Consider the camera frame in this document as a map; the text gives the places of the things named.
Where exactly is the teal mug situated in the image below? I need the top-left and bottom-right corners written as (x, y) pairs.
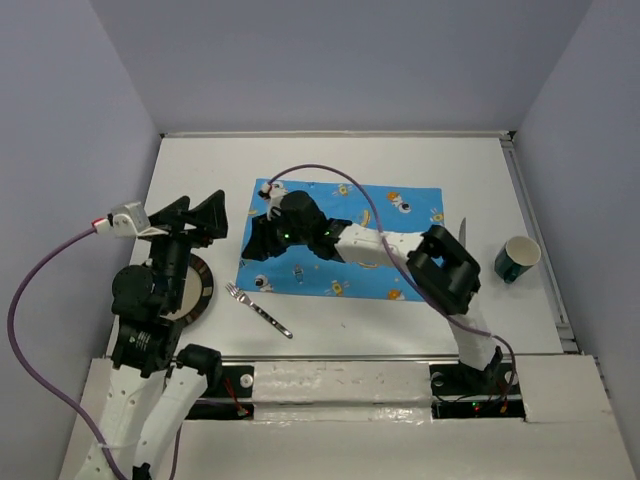
top-left (494, 236), bottom-right (541, 284)

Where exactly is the blue space-print cloth placemat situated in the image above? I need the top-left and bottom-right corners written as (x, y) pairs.
top-left (236, 180), bottom-right (444, 301)

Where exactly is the black rimmed dinner plate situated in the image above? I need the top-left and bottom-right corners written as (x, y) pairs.
top-left (167, 254), bottom-right (215, 325)

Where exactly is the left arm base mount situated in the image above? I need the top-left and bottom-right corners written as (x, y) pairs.
top-left (186, 364), bottom-right (255, 421)

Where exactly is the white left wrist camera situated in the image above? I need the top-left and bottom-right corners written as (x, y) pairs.
top-left (92, 201), bottom-right (151, 237)

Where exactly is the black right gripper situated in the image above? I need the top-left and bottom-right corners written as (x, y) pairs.
top-left (243, 207), bottom-right (313, 259)

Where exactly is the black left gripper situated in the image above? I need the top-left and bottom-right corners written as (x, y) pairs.
top-left (142, 187), bottom-right (230, 307)

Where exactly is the steel fork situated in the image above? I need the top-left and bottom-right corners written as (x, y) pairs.
top-left (225, 282), bottom-right (293, 339)

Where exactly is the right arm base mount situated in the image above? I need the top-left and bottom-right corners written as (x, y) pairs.
top-left (429, 362), bottom-right (526, 420)

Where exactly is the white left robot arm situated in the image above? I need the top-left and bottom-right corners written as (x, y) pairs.
top-left (76, 190), bottom-right (228, 479)

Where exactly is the steel knife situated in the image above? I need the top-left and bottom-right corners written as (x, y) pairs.
top-left (458, 217), bottom-right (467, 248)

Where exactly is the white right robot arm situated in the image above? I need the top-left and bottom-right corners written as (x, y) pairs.
top-left (241, 183), bottom-right (503, 392)

